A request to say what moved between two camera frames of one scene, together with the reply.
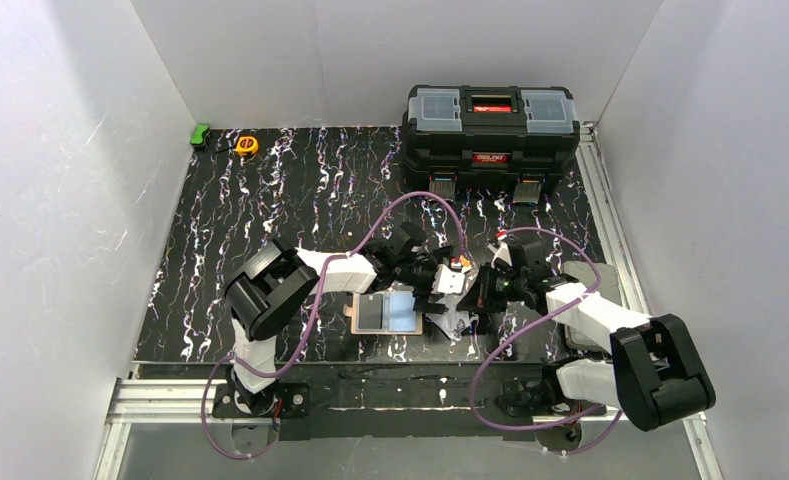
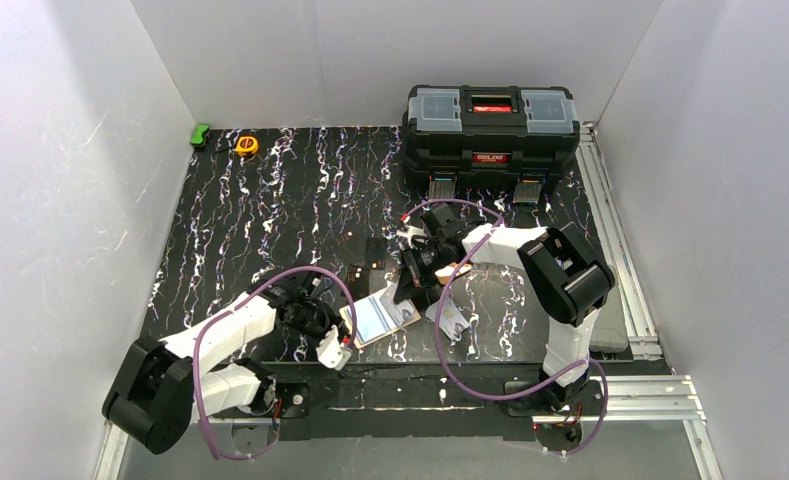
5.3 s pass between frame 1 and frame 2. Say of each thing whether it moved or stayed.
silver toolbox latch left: stayed
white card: stayed
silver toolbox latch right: stayed
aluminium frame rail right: stayed
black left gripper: moved
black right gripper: moved
